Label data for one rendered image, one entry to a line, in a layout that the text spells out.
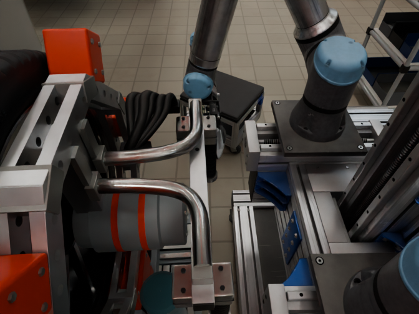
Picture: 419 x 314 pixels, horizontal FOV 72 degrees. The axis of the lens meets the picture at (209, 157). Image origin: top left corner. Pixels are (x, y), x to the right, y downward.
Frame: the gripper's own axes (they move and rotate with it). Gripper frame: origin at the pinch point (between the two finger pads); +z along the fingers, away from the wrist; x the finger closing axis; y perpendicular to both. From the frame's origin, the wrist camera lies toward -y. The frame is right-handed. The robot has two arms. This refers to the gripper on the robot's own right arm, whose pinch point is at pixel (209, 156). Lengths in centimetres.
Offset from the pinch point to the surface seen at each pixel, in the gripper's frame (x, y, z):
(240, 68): 37, -83, -172
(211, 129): 0.2, 11.9, 2.3
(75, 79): -21.8, 29.0, 7.5
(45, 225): -20.6, 25.7, 31.5
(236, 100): 21, -49, -85
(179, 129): -6.6, 11.9, 2.2
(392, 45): 122, -36, -117
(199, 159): -2.6, 15.0, 13.5
